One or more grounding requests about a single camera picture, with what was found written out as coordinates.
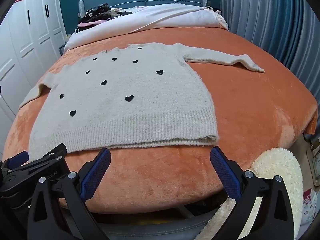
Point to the pile of dark clothes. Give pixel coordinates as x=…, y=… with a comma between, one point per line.
x=97, y=13

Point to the grey bed frame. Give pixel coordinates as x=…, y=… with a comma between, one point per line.
x=155, y=227

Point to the person's cream fleece garment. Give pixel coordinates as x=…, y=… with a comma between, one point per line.
x=275, y=165

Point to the white wardrobe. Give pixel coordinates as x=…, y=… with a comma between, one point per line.
x=25, y=42

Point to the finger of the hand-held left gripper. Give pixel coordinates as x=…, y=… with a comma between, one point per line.
x=20, y=158
x=53, y=153

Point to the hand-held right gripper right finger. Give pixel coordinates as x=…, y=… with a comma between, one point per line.
x=225, y=175

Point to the floral fabric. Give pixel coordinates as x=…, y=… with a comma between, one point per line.
x=308, y=202

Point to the orange plush blanket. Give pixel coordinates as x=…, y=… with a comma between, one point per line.
x=250, y=105

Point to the grey knitted sweater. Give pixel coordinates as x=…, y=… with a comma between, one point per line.
x=125, y=115

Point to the white pillow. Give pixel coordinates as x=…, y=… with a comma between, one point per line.
x=162, y=17

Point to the grey-blue curtain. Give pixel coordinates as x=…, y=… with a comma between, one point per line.
x=262, y=10

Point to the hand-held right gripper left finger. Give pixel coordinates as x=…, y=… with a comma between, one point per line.
x=96, y=175

